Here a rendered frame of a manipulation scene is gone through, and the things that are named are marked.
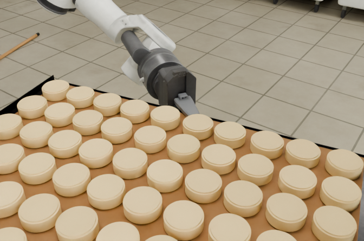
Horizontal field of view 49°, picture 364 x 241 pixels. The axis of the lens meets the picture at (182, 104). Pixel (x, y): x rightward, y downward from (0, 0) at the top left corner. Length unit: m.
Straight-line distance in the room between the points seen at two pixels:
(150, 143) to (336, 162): 0.27
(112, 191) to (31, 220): 0.10
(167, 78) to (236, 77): 2.00
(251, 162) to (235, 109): 1.80
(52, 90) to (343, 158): 0.51
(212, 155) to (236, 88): 2.01
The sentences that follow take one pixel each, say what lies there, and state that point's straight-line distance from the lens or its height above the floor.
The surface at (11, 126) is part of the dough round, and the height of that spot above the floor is 0.92.
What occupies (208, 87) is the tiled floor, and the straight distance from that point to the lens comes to 2.57.
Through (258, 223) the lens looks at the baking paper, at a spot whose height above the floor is 0.90.
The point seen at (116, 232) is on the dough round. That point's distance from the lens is 0.50.
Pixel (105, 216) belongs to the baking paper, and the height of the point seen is 0.90.
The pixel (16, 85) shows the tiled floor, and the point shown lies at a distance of 2.79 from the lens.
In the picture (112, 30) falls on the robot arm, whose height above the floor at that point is 0.96.
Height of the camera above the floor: 1.30
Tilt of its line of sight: 33 degrees down
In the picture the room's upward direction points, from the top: straight up
